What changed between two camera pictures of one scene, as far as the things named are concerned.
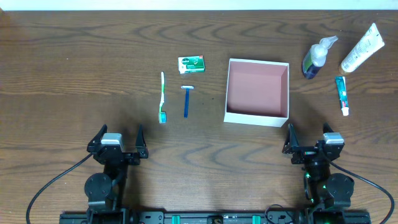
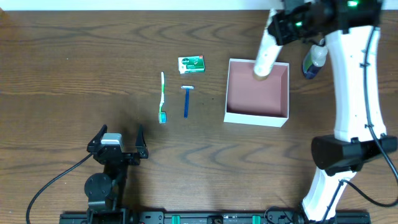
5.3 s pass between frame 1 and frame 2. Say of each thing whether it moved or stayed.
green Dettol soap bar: stayed
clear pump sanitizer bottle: stayed
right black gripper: moved
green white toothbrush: stayed
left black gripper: stayed
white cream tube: moved
